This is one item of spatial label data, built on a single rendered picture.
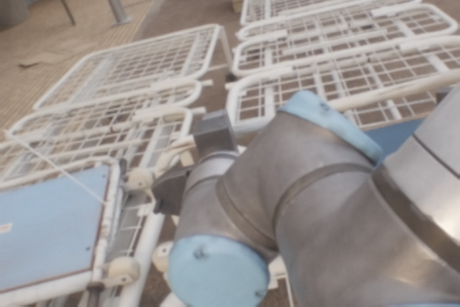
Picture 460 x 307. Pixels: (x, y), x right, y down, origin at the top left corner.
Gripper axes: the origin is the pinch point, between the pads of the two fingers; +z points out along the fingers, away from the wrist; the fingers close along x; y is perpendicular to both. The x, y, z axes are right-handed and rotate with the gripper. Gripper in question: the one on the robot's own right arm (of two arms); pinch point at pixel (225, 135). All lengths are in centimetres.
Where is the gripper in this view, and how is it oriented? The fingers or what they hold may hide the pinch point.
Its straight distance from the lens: 63.5
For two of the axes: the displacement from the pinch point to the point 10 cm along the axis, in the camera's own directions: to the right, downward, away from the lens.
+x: -2.5, -8.9, -3.7
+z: -0.1, -3.8, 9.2
